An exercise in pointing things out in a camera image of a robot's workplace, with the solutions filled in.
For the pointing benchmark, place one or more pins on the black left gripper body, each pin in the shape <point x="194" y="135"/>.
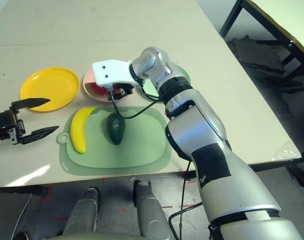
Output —
<point x="2" y="125"/>

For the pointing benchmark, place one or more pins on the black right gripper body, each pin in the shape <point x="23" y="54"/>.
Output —
<point x="124" y="90"/>

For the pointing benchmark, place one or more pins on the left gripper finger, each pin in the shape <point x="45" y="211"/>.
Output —
<point x="32" y="103"/>
<point x="39" y="134"/>

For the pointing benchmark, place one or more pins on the red toy watermelon slice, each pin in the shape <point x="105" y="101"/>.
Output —
<point x="97" y="90"/>

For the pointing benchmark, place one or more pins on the yellow toy banana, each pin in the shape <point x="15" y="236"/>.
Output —
<point x="78" y="132"/>

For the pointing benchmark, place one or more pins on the dark green toy avocado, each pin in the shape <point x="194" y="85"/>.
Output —
<point x="115" y="132"/>

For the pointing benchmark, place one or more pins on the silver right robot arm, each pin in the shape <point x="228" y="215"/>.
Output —
<point x="204" y="130"/>

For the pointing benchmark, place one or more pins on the mint green plastic plate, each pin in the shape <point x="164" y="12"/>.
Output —
<point x="150" y="87"/>

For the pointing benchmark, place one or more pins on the yellow plastic plate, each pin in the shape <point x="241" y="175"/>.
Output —
<point x="52" y="85"/>

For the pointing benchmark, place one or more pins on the pink plastic plate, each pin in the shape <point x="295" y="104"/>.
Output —
<point x="87" y="78"/>

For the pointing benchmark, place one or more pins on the black table crossbar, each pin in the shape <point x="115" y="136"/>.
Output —
<point x="17" y="190"/>

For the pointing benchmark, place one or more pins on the green silicone cutting mat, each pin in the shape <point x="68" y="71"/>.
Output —
<point x="132" y="150"/>

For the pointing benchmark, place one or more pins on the grey left robot leg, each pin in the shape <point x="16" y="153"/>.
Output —
<point x="80" y="212"/>

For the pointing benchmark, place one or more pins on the grey robot leg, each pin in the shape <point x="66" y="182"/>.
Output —
<point x="80" y="212"/>
<point x="150" y="212"/>

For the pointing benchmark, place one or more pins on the black shoe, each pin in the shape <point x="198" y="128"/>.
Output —
<point x="21" y="236"/>

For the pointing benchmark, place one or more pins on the grey robot torso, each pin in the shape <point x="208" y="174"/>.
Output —
<point x="104" y="237"/>

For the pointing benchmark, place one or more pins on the grey right robot leg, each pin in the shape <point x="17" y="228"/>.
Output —
<point x="150" y="212"/>

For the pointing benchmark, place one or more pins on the clear plastic film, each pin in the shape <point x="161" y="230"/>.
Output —
<point x="287" y="151"/>

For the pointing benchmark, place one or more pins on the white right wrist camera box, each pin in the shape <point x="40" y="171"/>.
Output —
<point x="109" y="71"/>

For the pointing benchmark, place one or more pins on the beige table with dark frame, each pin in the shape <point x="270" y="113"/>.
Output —
<point x="287" y="20"/>

